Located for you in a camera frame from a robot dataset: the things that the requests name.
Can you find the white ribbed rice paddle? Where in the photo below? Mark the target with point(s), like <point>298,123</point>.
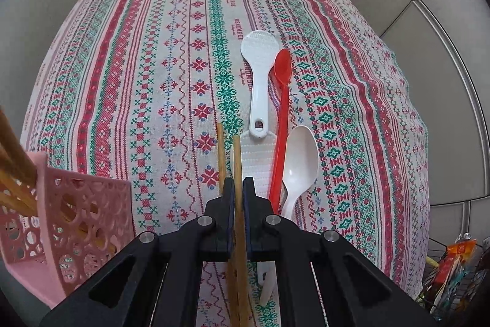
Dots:
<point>256,166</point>

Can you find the pink perforated utensil basket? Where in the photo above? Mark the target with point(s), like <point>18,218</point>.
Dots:
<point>95,196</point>

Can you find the white round-head rice paddle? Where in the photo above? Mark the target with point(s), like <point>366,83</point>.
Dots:
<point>257,47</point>

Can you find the orange snack packet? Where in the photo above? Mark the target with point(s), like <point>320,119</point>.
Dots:
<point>453,258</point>

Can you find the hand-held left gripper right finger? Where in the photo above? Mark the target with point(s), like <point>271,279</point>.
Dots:
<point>248,208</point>

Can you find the striped patterned tablecloth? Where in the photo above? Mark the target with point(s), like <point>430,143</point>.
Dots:
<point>153,82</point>

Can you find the red plastic spoon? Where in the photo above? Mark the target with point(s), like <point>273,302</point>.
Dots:
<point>282,64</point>

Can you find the white plastic spoon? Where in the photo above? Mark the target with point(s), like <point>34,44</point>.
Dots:
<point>302,158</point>

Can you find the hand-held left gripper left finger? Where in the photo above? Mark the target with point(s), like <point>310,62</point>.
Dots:
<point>231,208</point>

